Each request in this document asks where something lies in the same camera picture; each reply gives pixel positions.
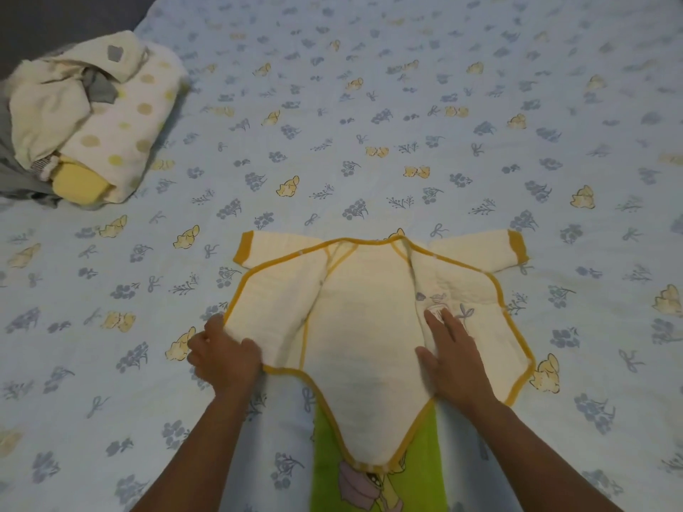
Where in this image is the person's left hand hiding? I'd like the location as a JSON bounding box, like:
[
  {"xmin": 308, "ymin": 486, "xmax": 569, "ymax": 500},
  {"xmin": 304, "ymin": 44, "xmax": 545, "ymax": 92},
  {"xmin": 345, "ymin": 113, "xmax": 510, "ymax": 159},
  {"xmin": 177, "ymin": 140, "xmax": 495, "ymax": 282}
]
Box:
[{"xmin": 187, "ymin": 313, "xmax": 265, "ymax": 396}]

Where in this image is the person's right hand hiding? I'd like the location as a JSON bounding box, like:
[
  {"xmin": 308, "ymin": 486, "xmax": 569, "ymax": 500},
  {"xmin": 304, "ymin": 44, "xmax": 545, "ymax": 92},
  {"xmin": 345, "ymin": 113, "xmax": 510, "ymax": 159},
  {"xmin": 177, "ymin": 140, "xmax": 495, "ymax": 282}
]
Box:
[{"xmin": 415, "ymin": 307, "xmax": 501, "ymax": 407}]

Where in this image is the cream baby bodysuit yellow trim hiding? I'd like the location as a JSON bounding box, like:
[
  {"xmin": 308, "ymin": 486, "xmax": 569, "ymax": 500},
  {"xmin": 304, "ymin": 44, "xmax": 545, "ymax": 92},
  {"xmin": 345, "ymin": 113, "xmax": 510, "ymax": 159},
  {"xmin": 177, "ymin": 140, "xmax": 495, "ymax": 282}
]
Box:
[{"xmin": 221, "ymin": 229, "xmax": 536, "ymax": 470}]

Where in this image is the person's left forearm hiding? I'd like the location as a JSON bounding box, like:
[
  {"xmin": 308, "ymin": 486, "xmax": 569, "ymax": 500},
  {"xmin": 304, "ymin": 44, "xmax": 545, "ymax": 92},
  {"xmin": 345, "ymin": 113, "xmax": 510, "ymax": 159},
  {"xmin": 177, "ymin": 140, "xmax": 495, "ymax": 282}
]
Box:
[{"xmin": 129, "ymin": 385, "xmax": 268, "ymax": 512}]

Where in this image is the person's right forearm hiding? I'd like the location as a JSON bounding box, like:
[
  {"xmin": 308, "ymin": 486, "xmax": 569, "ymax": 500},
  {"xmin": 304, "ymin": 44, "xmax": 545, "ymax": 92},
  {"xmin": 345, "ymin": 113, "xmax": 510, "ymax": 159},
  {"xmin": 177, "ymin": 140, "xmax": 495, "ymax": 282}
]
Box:
[{"xmin": 439, "ymin": 395, "xmax": 626, "ymax": 512}]

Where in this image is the green cartoon print towel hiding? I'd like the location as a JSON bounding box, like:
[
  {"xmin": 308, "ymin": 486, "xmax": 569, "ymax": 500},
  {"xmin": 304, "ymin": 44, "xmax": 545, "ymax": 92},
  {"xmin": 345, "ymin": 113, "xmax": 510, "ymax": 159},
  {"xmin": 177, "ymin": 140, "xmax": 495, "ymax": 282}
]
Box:
[{"xmin": 311, "ymin": 388, "xmax": 445, "ymax": 512}]

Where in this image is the light blue floral bed sheet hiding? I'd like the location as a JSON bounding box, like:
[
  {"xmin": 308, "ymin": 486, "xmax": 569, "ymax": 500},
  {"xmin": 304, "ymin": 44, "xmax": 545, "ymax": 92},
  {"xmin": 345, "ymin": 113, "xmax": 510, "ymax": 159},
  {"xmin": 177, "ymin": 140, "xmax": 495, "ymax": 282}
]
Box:
[{"xmin": 0, "ymin": 0, "xmax": 683, "ymax": 512}]

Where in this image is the yellow garment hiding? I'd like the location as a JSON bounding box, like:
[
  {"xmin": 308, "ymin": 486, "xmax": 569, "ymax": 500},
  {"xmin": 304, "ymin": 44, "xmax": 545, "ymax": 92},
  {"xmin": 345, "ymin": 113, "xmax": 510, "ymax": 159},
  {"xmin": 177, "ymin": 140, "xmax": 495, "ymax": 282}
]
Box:
[{"xmin": 49, "ymin": 159, "xmax": 111, "ymax": 207}]

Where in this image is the cream polka dot blanket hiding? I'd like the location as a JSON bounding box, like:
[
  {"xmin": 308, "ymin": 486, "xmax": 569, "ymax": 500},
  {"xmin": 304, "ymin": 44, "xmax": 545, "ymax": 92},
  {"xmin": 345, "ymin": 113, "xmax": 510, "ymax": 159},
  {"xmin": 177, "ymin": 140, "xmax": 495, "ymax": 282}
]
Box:
[{"xmin": 58, "ymin": 43, "xmax": 189, "ymax": 204}]

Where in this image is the small grey garment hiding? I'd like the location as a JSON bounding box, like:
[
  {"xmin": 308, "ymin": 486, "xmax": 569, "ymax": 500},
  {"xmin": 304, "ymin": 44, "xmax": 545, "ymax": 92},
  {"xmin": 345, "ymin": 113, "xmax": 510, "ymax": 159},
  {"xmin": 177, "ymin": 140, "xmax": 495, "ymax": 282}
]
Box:
[{"xmin": 79, "ymin": 66, "xmax": 119, "ymax": 105}]

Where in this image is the plain cream garment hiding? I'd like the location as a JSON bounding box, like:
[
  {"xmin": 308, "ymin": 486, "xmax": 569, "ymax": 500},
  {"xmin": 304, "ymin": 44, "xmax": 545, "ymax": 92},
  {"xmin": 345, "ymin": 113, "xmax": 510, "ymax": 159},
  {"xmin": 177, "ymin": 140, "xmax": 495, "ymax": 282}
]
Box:
[{"xmin": 9, "ymin": 73, "xmax": 96, "ymax": 169}]

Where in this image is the cream cloth with grey print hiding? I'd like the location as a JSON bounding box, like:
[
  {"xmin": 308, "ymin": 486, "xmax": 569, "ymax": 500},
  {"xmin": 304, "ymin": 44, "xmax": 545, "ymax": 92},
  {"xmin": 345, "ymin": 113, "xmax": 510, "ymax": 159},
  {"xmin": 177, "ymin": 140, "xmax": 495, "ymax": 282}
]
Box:
[{"xmin": 42, "ymin": 30, "xmax": 151, "ymax": 85}]

